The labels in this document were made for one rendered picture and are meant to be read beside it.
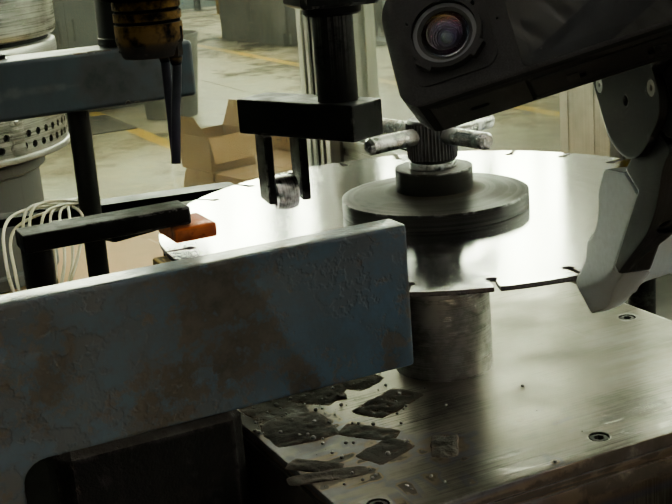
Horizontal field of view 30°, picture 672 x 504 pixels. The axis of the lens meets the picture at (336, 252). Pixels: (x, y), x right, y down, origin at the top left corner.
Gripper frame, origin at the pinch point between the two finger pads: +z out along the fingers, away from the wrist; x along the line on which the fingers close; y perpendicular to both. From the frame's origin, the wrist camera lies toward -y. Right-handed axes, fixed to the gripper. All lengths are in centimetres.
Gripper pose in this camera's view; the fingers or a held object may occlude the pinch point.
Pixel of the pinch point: (547, 175)
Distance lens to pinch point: 56.8
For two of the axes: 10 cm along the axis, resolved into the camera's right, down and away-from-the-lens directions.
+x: -1.9, -9.3, 3.0
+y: 9.7, -1.3, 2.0
